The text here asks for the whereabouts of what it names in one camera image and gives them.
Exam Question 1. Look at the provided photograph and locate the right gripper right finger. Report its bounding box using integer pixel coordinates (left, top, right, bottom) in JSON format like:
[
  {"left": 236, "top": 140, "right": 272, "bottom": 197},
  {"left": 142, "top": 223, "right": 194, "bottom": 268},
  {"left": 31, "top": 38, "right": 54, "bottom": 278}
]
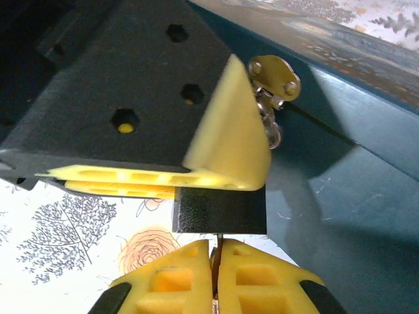
[{"left": 217, "top": 237, "right": 348, "bottom": 314}]

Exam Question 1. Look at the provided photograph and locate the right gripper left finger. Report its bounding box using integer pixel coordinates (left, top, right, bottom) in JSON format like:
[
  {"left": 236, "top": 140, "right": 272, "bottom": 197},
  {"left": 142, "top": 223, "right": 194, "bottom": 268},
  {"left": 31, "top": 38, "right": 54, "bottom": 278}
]
[{"left": 87, "top": 238, "right": 213, "bottom": 314}]

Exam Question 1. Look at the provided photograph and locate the black padlock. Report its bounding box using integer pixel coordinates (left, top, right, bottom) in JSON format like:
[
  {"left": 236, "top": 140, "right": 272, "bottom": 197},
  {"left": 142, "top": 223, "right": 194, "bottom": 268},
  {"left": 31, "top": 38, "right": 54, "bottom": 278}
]
[{"left": 172, "top": 109, "right": 283, "bottom": 236}]

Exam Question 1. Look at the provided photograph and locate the teal box with painted lid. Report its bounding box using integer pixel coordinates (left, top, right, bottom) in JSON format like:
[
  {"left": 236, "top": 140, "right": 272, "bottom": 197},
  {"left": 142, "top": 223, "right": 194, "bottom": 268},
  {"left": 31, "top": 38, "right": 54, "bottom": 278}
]
[{"left": 188, "top": 0, "right": 419, "bottom": 314}]

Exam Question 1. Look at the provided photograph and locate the brass box latch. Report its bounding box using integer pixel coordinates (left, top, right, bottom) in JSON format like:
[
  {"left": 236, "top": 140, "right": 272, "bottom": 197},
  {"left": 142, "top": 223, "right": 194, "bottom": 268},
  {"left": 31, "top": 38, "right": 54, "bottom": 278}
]
[{"left": 247, "top": 54, "right": 302, "bottom": 109}]

